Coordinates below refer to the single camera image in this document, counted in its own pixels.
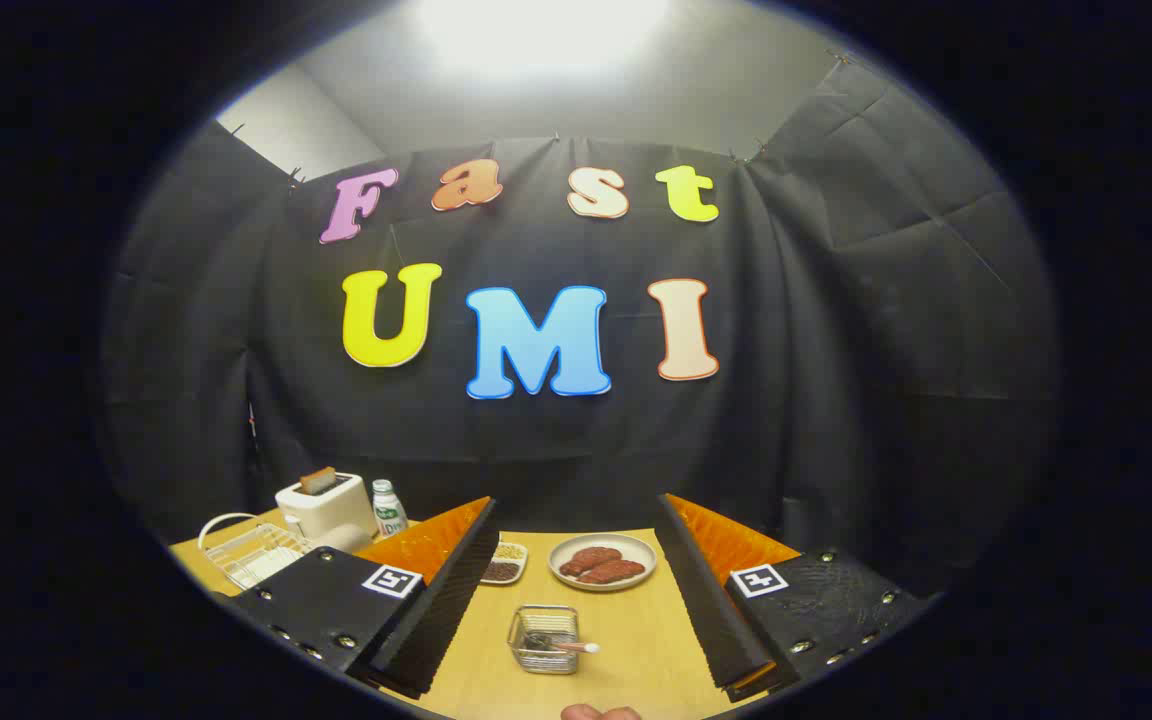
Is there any white wire dish rack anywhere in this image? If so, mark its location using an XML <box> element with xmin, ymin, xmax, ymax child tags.
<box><xmin>198</xmin><ymin>512</ymin><xmax>319</xmax><ymax>593</ymax></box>

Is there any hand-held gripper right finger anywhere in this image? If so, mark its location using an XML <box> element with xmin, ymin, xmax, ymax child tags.
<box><xmin>654</xmin><ymin>493</ymin><xmax>939</xmax><ymax>704</ymax></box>

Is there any red meat patty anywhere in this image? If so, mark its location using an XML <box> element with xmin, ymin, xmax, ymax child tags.
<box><xmin>577</xmin><ymin>559</ymin><xmax>647</xmax><ymax>586</ymax></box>
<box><xmin>559</xmin><ymin>546</ymin><xmax>624</xmax><ymax>579</ymax></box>

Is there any white divided snack tray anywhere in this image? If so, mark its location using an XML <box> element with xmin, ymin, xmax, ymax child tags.
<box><xmin>479</xmin><ymin>540</ymin><xmax>529</xmax><ymax>586</ymax></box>

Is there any black backdrop cloth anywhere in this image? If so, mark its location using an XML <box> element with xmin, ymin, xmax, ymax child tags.
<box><xmin>101</xmin><ymin>60</ymin><xmax>1062</xmax><ymax>601</ymax></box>

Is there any white toaster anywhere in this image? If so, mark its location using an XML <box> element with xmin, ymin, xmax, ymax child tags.
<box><xmin>274</xmin><ymin>472</ymin><xmax>379</xmax><ymax>549</ymax></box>

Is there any metal mesh basket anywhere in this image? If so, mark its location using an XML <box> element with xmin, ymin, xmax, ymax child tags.
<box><xmin>507</xmin><ymin>605</ymin><xmax>582</xmax><ymax>676</ymax></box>

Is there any spoon with checked handle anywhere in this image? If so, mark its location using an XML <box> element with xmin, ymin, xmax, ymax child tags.
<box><xmin>524</xmin><ymin>630</ymin><xmax>601</xmax><ymax>656</ymax></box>

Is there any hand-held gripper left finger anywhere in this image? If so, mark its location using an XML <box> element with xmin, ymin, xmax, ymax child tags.
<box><xmin>229</xmin><ymin>495</ymin><xmax>502</xmax><ymax>701</ymax></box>

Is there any white drain tray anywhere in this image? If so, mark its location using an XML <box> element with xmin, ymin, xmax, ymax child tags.
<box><xmin>234</xmin><ymin>548</ymin><xmax>287</xmax><ymax>589</ymax></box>

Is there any beige plate with meat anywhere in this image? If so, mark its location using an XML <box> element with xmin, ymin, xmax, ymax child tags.
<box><xmin>548</xmin><ymin>532</ymin><xmax>658</xmax><ymax>593</ymax></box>

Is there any white plastic drink bottle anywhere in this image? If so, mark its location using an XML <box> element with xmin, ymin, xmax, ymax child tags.
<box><xmin>372</xmin><ymin>479</ymin><xmax>409</xmax><ymax>539</ymax></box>

